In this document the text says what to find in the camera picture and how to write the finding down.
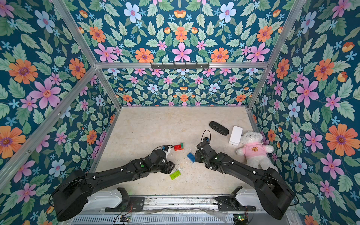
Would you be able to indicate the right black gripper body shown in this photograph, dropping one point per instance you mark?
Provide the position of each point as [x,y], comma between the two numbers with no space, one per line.
[200,153]

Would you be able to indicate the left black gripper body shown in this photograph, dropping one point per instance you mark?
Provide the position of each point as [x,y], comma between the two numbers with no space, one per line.
[163,167]

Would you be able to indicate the lime green lego brick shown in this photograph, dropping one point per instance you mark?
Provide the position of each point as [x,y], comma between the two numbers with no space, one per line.
[175,175]

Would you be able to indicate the red lego brick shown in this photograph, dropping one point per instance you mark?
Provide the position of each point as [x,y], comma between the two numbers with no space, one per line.
[177,147]

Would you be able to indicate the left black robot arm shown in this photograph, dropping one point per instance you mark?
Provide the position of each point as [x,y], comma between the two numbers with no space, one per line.
[70,197]

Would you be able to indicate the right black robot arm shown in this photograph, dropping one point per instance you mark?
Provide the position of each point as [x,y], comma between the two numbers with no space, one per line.
[274,194]

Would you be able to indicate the blue lego brick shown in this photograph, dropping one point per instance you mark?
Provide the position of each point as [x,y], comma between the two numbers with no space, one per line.
[191,157]

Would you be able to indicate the black oval remote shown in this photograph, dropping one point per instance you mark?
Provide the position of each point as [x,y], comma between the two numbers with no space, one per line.
[219,128]

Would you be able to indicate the white rectangular box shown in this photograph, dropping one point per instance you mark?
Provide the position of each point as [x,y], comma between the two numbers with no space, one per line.
[236,135]

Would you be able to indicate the white teddy bear pink shirt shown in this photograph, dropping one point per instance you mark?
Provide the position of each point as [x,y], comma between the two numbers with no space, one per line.
[255,151]

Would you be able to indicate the small left circuit board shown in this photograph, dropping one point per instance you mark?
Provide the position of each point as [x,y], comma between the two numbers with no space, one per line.
[124,219]

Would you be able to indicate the green circuit board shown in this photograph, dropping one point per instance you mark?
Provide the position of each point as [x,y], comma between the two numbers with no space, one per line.
[239,219]

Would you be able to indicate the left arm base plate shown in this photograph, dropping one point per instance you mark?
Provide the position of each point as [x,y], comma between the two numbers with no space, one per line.
[127,202]

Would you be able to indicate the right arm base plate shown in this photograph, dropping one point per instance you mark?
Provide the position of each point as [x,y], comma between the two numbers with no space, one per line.
[240,200]

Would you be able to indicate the black hook rail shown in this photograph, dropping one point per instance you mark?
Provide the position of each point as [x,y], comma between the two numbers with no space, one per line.
[180,65]

